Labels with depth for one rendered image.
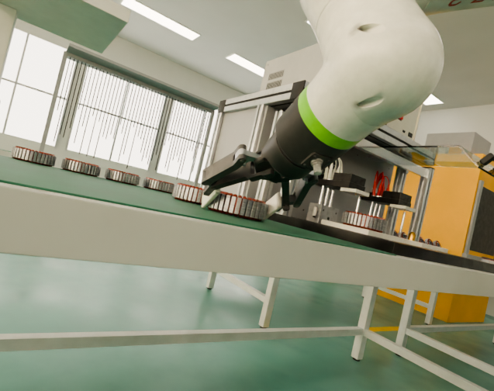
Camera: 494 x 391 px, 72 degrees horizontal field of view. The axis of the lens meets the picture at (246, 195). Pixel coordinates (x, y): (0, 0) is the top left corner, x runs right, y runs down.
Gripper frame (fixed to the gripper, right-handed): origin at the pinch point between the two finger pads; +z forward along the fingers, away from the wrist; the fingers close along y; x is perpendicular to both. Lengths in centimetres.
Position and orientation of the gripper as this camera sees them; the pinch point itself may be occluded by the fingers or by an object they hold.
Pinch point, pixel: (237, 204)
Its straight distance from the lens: 62.2
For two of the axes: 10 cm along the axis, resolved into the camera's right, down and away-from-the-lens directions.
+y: 8.9, 2.2, 3.9
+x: 0.0, -8.8, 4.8
